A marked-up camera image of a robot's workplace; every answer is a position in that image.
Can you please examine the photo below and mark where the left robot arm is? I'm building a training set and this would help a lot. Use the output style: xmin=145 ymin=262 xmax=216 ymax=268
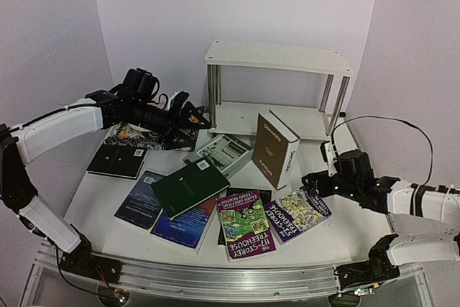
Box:
xmin=1 ymin=68 xmax=211 ymax=278

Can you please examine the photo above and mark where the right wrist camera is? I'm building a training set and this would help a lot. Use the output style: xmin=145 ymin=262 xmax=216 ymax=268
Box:
xmin=320 ymin=141 xmax=337 ymax=163

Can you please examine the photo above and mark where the dark green hardcover book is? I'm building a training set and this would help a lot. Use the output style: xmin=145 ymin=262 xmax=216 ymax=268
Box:
xmin=151 ymin=157 xmax=230 ymax=220

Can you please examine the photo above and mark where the white pink plate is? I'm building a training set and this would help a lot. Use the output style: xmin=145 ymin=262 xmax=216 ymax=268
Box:
xmin=128 ymin=123 xmax=152 ymax=132

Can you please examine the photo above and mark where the brown Decorate book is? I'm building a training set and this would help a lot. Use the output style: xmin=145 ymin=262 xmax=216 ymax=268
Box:
xmin=252 ymin=110 xmax=300 ymax=190

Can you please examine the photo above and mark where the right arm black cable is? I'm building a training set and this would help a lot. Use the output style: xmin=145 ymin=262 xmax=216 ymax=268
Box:
xmin=330 ymin=115 xmax=436 ymax=188

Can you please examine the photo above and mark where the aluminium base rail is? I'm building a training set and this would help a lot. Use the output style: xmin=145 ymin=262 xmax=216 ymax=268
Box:
xmin=34 ymin=242 xmax=423 ymax=297

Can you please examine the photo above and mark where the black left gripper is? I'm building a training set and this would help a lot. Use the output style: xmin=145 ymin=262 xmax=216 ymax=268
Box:
xmin=132 ymin=99 xmax=213 ymax=151

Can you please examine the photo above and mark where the black notebook with barcode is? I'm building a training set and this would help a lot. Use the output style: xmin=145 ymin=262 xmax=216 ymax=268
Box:
xmin=87 ymin=145 xmax=147 ymax=180

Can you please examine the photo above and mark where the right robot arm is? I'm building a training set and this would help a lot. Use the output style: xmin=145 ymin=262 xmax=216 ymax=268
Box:
xmin=301 ymin=143 xmax=459 ymax=295

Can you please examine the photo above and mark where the white two-tier shelf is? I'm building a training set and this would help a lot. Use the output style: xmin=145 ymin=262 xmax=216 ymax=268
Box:
xmin=205 ymin=40 xmax=354 ymax=142

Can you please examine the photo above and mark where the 52-Storey Treehouse book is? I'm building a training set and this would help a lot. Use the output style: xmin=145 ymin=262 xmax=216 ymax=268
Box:
xmin=264 ymin=186 xmax=332 ymax=244

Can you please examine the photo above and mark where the dark blue paperback book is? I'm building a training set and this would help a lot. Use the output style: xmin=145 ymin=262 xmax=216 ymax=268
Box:
xmin=114 ymin=170 xmax=164 ymax=230

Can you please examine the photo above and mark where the black paperback book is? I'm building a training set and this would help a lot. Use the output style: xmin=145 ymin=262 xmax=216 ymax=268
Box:
xmin=217 ymin=188 xmax=272 ymax=246

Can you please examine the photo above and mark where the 117-Storey Treehouse book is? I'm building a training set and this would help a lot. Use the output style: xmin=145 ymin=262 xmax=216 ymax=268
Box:
xmin=217 ymin=190 xmax=276 ymax=262

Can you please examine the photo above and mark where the patterned placemat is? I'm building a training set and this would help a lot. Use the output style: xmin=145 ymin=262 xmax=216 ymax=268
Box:
xmin=103 ymin=106 xmax=208 ymax=151

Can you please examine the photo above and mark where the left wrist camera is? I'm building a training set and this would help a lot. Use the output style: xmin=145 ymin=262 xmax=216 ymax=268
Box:
xmin=165 ymin=91 xmax=190 ymax=111

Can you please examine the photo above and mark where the grey photo cover book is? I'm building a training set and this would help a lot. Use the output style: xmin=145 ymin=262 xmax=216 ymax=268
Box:
xmin=183 ymin=134 xmax=253 ymax=178

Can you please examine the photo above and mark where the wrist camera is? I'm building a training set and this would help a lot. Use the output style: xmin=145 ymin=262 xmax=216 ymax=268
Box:
xmin=320 ymin=141 xmax=337 ymax=163
xmin=165 ymin=91 xmax=190 ymax=111

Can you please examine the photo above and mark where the blue orange paperback book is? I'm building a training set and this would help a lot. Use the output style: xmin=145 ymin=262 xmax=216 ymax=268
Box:
xmin=150 ymin=196 xmax=219 ymax=254

